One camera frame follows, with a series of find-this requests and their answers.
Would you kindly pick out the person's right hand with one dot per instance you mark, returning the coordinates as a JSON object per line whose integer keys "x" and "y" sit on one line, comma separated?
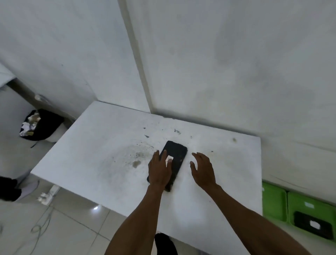
{"x": 204, "y": 173}

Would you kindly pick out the black smartphone with white sticker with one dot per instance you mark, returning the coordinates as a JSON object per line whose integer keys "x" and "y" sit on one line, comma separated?
{"x": 178, "y": 155}

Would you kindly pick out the person's left thumb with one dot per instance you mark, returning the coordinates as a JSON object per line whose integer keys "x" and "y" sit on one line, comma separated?
{"x": 169, "y": 165}

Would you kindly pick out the crumpled paper waste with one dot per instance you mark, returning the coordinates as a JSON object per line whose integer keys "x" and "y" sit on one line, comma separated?
{"x": 30, "y": 123}

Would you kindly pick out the white power strip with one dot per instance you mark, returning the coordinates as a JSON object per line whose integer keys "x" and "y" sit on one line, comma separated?
{"x": 48, "y": 195}

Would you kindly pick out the person's right forearm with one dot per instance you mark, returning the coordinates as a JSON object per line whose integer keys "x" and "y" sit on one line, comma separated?
{"x": 244, "y": 223}

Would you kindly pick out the person's left forearm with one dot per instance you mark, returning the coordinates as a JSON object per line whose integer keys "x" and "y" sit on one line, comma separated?
{"x": 141, "y": 218}

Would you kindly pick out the black phone with white label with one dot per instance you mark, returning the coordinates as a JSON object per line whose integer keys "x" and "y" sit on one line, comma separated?
{"x": 304, "y": 223}

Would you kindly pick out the person's black trouser leg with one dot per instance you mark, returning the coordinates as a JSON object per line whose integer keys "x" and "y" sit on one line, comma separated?
{"x": 164, "y": 245}

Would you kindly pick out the green plastic tray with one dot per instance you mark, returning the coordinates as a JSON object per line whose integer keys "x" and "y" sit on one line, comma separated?
{"x": 273, "y": 201}
{"x": 312, "y": 205}

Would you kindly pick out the person's right thumb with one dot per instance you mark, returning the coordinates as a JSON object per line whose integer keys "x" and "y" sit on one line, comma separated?
{"x": 193, "y": 168}

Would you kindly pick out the person's left hand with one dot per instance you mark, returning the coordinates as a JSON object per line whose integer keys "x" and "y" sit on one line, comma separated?
{"x": 157, "y": 173}

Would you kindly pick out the bin with black bag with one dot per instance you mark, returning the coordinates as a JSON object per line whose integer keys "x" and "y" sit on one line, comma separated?
{"x": 48, "y": 124}

